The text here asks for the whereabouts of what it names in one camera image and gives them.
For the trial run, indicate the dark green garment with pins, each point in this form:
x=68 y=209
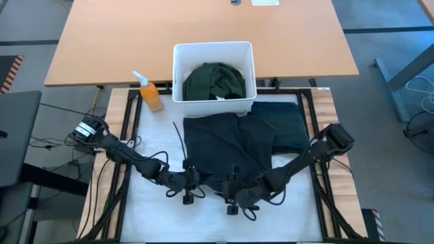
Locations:
x=213 y=81

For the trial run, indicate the grey metal desk leg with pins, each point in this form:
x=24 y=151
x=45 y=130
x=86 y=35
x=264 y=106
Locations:
x=407 y=71

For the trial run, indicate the white desk outlet plate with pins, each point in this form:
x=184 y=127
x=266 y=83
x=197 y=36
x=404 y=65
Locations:
x=264 y=2

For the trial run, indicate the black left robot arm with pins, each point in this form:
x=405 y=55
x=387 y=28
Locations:
x=118 y=150

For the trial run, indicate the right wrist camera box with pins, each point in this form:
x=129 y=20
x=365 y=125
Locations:
x=232 y=209

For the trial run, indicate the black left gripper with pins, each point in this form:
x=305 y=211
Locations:
x=184 y=181

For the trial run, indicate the black hazard-striped box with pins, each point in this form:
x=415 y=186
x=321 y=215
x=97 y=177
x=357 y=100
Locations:
x=369 y=225

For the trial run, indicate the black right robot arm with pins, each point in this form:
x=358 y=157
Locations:
x=305 y=159

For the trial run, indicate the orange spray bottle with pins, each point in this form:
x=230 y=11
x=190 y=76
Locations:
x=152 y=96

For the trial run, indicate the black striped floor mat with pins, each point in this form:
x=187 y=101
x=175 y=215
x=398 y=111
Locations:
x=8 y=72

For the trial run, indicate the white plastic laundry basket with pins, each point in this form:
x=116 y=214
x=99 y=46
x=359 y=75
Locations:
x=210 y=52

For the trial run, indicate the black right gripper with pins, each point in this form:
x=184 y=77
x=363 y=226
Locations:
x=237 y=191

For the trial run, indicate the dark zippered trousers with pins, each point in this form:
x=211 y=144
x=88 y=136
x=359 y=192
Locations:
x=217 y=142

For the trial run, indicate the light brown wooden desk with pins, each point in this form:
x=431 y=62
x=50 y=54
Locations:
x=101 y=40

